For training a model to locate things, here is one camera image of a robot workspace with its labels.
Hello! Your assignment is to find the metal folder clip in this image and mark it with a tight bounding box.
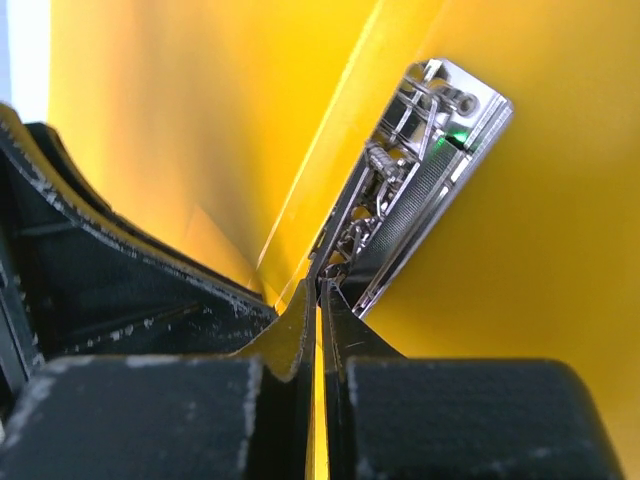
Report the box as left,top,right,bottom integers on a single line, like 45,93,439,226
310,58,514,318

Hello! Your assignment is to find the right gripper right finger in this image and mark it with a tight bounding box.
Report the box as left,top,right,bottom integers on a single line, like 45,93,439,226
319,281,623,479

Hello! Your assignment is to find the orange plastic folder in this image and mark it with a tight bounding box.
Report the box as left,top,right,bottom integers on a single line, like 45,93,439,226
48,1,639,479

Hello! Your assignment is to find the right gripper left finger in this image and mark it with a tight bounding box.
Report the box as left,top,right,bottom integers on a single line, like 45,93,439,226
1,280,316,479

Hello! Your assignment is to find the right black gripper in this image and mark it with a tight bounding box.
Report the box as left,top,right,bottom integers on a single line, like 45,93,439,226
1,106,276,400

